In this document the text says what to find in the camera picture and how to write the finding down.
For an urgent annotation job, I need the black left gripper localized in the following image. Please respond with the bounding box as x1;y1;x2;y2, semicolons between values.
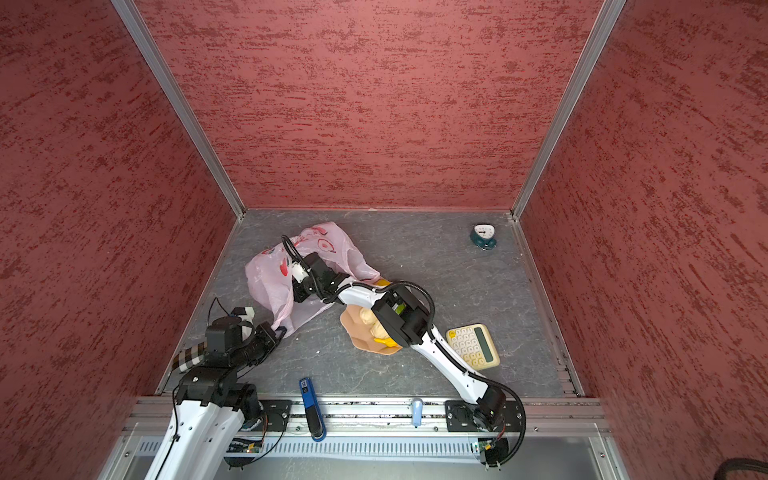
231;322;287;371

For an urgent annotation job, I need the pink translucent plastic bag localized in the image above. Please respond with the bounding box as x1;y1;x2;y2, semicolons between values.
245;222;380;336

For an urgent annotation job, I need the beige fake ginger root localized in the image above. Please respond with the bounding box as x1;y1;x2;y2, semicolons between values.
370;321;389;340
359;308;378;325

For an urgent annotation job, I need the yellow fake banana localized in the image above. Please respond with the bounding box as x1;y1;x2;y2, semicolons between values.
374;337;400;348

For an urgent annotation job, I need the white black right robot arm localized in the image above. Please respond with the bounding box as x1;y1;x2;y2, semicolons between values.
288;252;507;433

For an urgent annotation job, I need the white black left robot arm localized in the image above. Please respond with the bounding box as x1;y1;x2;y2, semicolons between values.
146;316;287;479

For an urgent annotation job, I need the pink faceted scalloped bowl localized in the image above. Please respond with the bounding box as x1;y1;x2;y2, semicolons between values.
340;305;402;355

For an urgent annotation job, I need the striped cylindrical tube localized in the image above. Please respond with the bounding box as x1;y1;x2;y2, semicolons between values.
171;342;207;373

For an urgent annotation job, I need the blue black utility knife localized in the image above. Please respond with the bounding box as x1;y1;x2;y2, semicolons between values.
299;377;327;442

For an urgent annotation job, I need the teal twin-bell alarm clock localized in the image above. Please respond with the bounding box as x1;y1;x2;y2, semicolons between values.
470;224;497;250

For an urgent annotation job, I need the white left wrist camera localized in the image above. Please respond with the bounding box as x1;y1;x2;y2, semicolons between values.
231;307;255;322

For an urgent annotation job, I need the black corrugated cable conduit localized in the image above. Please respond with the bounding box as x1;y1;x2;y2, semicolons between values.
280;233;528;466

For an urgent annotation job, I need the aluminium front rail base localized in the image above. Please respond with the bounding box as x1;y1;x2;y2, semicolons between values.
122;392;610;463

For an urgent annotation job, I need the light blue rail knob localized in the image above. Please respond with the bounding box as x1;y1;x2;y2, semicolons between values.
410;398;424;428

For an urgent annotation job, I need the aluminium left corner post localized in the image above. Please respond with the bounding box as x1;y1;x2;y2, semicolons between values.
111;0;247;222

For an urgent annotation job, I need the aluminium corner post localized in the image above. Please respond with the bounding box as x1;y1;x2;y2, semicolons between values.
511;0;626;222
111;0;247;222

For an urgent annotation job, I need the aluminium right corner post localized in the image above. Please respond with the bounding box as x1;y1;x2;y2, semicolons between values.
511;0;626;222

